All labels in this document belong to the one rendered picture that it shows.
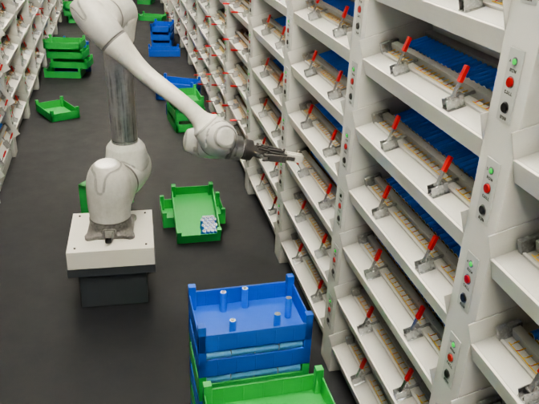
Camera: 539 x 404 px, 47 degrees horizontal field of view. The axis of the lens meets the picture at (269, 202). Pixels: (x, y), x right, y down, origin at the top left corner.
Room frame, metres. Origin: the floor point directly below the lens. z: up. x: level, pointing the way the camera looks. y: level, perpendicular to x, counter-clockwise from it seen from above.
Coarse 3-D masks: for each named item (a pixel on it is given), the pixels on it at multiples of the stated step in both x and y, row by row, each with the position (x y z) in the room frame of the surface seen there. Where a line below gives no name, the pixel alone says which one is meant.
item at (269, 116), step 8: (256, 96) 3.00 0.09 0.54; (264, 96) 3.01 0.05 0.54; (256, 104) 3.00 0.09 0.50; (264, 104) 2.83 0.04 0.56; (272, 104) 2.89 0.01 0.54; (256, 112) 2.90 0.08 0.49; (264, 112) 2.82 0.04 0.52; (272, 112) 2.85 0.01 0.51; (280, 112) 2.77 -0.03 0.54; (264, 120) 2.77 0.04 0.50; (272, 120) 2.75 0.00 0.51; (280, 120) 2.57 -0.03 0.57; (264, 128) 2.71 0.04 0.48; (272, 128) 2.66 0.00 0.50; (280, 128) 2.64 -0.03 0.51; (272, 136) 2.57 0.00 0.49; (280, 136) 2.55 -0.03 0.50; (272, 144) 2.59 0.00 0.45
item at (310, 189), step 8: (296, 144) 2.33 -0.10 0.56; (304, 144) 2.33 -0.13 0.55; (296, 152) 2.33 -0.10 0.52; (288, 168) 2.31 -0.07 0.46; (296, 168) 2.22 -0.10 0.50; (296, 176) 2.16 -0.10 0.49; (304, 184) 2.08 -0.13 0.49; (312, 184) 2.07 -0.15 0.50; (304, 192) 2.07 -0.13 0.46; (312, 192) 2.01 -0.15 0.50; (320, 192) 2.00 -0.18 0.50; (312, 200) 1.95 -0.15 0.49; (320, 200) 1.94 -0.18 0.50; (328, 208) 1.88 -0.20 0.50; (320, 216) 1.88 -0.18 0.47; (328, 216) 1.83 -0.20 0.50; (328, 224) 1.78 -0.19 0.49
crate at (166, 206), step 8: (216, 192) 2.84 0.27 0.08; (160, 200) 2.76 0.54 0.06; (168, 200) 2.79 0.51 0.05; (216, 200) 2.83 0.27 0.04; (160, 208) 2.73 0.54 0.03; (168, 208) 2.78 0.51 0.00; (224, 208) 2.66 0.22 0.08; (168, 216) 2.70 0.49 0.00; (224, 216) 2.66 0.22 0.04; (168, 224) 2.59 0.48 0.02
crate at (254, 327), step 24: (192, 288) 1.41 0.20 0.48; (240, 288) 1.46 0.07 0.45; (264, 288) 1.48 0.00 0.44; (288, 288) 1.48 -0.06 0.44; (192, 312) 1.33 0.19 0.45; (216, 312) 1.40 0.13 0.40; (240, 312) 1.41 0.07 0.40; (264, 312) 1.41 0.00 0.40; (216, 336) 1.24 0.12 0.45; (240, 336) 1.26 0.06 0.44; (264, 336) 1.27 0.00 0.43; (288, 336) 1.29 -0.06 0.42
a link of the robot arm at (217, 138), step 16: (112, 48) 2.06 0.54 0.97; (128, 48) 2.08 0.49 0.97; (128, 64) 2.07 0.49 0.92; (144, 64) 2.08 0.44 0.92; (144, 80) 2.05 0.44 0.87; (160, 80) 2.02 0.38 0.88; (160, 96) 2.01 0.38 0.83; (176, 96) 1.97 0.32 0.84; (192, 112) 1.93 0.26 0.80; (208, 128) 1.89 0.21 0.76; (224, 128) 1.87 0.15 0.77; (208, 144) 1.87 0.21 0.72; (224, 144) 1.85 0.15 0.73
